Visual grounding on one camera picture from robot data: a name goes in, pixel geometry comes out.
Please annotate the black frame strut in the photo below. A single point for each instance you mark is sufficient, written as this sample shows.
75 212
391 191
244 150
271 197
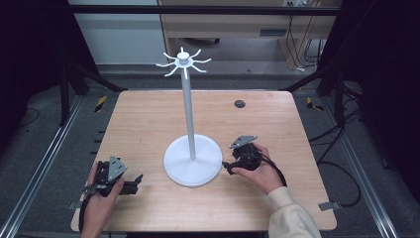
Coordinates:
338 95
64 95

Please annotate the person's left hand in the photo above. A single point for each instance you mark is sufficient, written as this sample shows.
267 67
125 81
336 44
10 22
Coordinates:
105 201

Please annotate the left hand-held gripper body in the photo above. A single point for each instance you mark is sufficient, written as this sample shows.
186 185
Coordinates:
116 167

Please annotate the black curtain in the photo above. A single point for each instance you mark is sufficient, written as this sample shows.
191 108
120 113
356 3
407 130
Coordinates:
29 49
386 66

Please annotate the white hook stand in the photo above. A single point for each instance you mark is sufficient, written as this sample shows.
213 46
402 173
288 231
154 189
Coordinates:
193 172

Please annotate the grey metal table bracket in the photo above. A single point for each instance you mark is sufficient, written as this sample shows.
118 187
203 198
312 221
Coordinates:
73 205
328 206

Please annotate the yellow black hazard tape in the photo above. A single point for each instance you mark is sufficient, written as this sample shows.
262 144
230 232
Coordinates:
313 104
100 103

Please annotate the dark grey table grommet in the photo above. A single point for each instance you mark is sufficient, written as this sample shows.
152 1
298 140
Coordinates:
239 103

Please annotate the black horizontal frame bar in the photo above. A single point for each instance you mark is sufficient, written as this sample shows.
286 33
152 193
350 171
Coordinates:
204 10

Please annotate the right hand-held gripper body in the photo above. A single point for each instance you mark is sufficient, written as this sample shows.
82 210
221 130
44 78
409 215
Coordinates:
246 157

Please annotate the aluminium floor rail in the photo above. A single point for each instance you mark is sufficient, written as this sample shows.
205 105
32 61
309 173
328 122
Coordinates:
360 168
39 168

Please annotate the person's right hand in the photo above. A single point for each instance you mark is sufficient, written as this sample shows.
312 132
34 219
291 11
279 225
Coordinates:
265 175

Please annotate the light wooden desk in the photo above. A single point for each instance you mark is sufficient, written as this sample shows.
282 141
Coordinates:
231 24

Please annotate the white panel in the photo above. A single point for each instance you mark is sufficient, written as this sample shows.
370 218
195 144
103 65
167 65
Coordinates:
119 39

